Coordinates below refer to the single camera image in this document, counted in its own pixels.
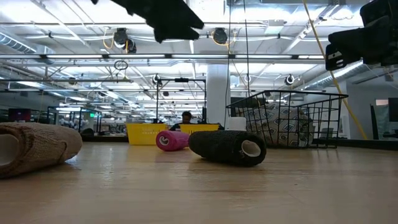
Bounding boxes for person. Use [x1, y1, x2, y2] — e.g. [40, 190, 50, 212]
[169, 111, 193, 131]

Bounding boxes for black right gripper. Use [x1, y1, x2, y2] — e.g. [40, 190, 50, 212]
[324, 15, 398, 72]

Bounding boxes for patterned grey fabric pouch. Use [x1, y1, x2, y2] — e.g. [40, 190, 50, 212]
[236, 102, 315, 148]

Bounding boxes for white building column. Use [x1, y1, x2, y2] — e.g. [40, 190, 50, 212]
[206, 64, 231, 127]

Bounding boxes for yellow plastic basket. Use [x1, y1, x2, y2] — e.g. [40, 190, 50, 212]
[179, 124, 220, 135]
[126, 123, 170, 146]

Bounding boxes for black background frame stand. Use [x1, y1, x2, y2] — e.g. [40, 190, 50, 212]
[155, 78, 208, 124]

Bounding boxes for black wire basket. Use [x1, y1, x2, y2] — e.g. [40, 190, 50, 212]
[226, 90, 349, 149]

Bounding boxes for black bandage roll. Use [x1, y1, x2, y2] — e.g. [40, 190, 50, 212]
[188, 130, 267, 167]

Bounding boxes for pink bandage roll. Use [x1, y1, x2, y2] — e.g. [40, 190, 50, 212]
[155, 130, 190, 152]

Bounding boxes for dark wall monitor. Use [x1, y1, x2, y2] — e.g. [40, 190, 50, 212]
[387, 98, 398, 123]

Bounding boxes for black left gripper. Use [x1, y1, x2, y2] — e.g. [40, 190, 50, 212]
[91, 0, 205, 44]

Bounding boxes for brown bandage roll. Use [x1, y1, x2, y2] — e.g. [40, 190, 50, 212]
[0, 122, 83, 179]

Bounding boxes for white plastic bottle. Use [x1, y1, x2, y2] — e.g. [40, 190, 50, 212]
[224, 116, 248, 131]

